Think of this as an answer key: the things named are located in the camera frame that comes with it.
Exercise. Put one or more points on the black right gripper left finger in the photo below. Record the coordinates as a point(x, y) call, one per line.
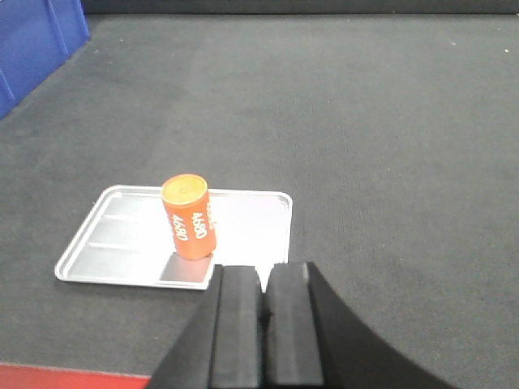
point(221, 346)

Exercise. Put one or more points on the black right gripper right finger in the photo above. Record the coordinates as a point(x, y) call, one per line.
point(314, 340)

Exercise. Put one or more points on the orange cylindrical capacitor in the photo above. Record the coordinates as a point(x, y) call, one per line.
point(185, 198)

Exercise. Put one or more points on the dark conveyor belt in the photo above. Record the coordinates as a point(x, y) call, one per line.
point(395, 136)

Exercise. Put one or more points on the blue crate on conveyor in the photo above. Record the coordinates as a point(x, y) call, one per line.
point(37, 37)

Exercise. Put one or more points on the silver metal tray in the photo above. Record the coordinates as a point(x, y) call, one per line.
point(126, 239)

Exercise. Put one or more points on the red conveyor frame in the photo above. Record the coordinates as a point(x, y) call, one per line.
point(33, 376)

